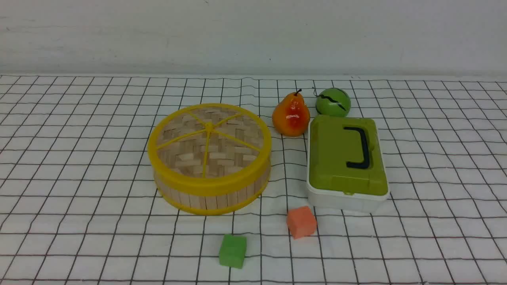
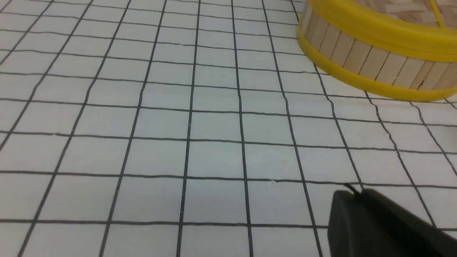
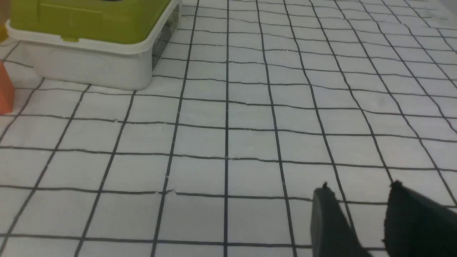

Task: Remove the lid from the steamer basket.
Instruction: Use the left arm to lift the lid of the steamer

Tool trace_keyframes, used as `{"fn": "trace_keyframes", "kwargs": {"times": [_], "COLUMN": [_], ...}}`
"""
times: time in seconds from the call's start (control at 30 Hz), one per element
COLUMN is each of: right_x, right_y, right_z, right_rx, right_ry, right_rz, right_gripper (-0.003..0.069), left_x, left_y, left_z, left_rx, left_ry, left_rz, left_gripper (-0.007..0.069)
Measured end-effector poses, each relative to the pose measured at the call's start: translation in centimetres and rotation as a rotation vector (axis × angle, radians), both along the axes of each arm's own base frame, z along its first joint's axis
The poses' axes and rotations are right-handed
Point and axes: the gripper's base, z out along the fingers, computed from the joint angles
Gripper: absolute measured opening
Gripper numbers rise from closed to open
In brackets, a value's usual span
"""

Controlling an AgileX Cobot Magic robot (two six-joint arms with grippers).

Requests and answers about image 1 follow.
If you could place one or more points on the yellow bamboo steamer lid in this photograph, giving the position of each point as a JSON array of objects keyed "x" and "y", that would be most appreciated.
[{"x": 210, "y": 149}]

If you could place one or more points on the bamboo steamer basket yellow rim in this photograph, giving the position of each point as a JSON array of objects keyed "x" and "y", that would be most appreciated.
[{"x": 215, "y": 204}]

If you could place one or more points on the orange red toy pear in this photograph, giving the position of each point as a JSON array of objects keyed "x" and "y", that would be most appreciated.
[{"x": 291, "y": 116}]

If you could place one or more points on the green toy watermelon ball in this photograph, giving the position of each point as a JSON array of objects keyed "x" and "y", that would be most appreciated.
[{"x": 333, "y": 102}]

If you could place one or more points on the orange foam cube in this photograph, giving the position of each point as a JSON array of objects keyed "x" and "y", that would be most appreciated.
[{"x": 301, "y": 222}]

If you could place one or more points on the green white lunch box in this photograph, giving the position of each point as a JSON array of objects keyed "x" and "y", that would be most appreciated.
[{"x": 345, "y": 165}]

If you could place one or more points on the green foam cube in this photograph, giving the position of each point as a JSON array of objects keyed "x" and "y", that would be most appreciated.
[{"x": 233, "y": 251}]

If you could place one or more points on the white black grid tablecloth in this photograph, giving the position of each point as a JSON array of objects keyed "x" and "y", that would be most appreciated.
[{"x": 79, "y": 206}]

